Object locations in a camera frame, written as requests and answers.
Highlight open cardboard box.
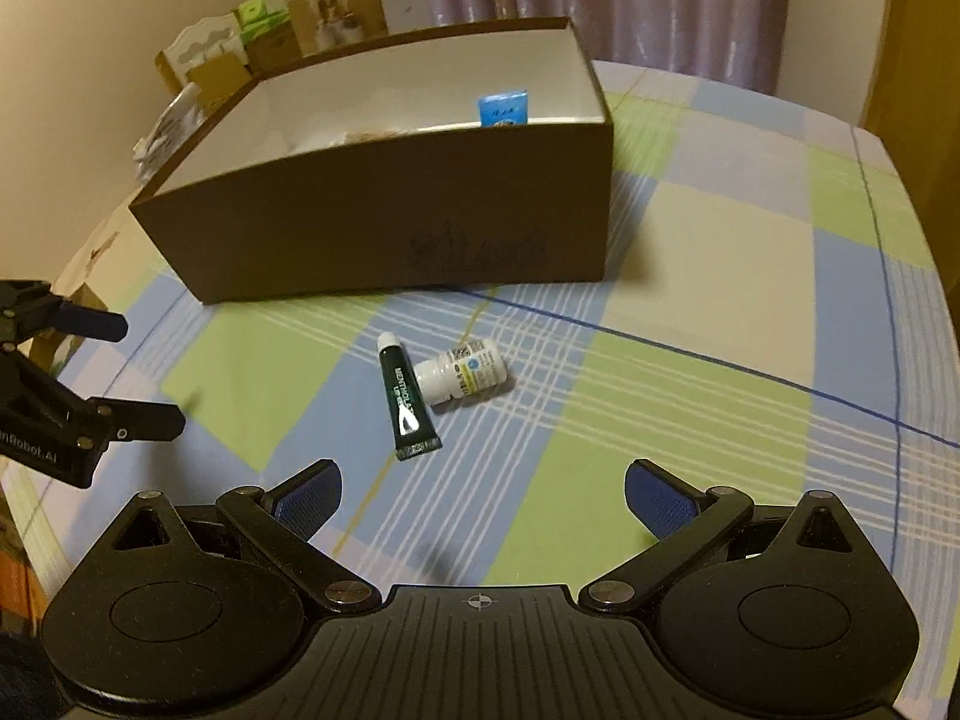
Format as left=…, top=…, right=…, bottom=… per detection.
left=22, top=285, right=106, bottom=376

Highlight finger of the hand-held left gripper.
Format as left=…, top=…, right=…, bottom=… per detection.
left=0, top=279, right=127, bottom=350
left=71, top=399, right=187, bottom=466

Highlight wooden door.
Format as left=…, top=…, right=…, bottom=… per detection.
left=862, top=0, right=960, bottom=241

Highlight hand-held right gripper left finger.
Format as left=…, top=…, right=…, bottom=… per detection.
left=94, top=459, right=376, bottom=614

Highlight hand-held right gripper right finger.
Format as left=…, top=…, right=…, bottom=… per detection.
left=583, top=459, right=875, bottom=614

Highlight green tissue packs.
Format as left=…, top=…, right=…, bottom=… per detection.
left=236, top=0, right=293, bottom=46

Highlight crumpled plastic bag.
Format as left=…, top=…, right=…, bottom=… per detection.
left=133, top=82, right=203, bottom=181

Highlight blue and white tube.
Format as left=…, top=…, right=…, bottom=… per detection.
left=476, top=92, right=530, bottom=128

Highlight white product box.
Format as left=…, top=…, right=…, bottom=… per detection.
left=289, top=0, right=432, bottom=57

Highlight gold cardboard box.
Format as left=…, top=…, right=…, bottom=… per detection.
left=186, top=52, right=252, bottom=106

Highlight pink curtain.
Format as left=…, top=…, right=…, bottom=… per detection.
left=405, top=0, right=796, bottom=98

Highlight small dark green tube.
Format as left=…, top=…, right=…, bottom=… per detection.
left=377, top=331, right=443, bottom=462

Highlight small white bottle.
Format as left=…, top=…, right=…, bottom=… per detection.
left=414, top=339, right=511, bottom=410

